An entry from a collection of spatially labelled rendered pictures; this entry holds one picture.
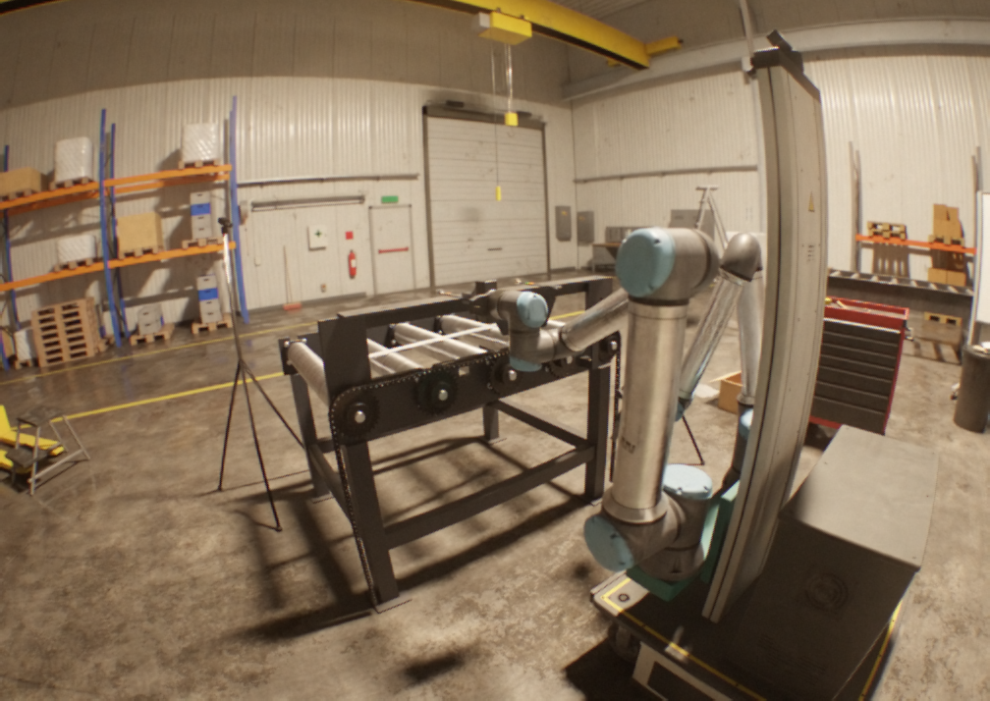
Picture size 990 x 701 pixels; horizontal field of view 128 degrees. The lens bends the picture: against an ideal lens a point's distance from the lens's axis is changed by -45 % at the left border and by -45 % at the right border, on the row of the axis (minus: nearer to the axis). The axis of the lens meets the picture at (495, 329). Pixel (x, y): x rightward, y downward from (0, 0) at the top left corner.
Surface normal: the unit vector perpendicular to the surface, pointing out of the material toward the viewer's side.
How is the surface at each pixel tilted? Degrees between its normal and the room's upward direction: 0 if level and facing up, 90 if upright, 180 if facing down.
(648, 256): 83
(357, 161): 90
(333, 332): 90
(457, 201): 90
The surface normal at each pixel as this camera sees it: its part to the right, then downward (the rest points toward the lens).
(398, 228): 0.59, 0.15
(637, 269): -0.88, 0.01
